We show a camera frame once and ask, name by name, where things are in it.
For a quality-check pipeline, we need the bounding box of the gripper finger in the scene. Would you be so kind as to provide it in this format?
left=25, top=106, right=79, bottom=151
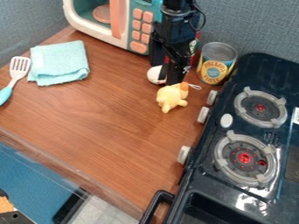
left=164, top=57, right=192, bottom=87
left=148, top=39, right=168, bottom=68

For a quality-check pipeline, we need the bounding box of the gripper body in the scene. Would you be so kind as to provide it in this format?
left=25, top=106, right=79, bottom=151
left=150, top=10, right=204, bottom=60

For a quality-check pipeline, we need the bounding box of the white toy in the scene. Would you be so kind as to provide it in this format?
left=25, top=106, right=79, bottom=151
left=145, top=64, right=169, bottom=86

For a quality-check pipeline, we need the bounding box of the yellow plush toy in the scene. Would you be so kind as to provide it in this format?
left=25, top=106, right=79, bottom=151
left=155, top=80, right=204, bottom=115

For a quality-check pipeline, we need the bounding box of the toy microwave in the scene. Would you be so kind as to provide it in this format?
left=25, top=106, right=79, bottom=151
left=61, top=0, right=165, bottom=56

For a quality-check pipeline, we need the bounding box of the yellow labelled can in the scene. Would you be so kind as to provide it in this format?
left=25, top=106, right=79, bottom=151
left=195, top=41, right=240, bottom=86

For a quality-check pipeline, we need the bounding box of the light blue cloth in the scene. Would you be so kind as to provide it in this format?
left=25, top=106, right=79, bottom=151
left=25, top=39, right=92, bottom=88

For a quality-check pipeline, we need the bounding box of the toy stove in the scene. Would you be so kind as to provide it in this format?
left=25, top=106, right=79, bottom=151
left=137, top=52, right=299, bottom=224

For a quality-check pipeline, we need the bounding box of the white spatula with blue handle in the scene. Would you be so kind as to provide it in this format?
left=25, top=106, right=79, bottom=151
left=0, top=55, right=33, bottom=107

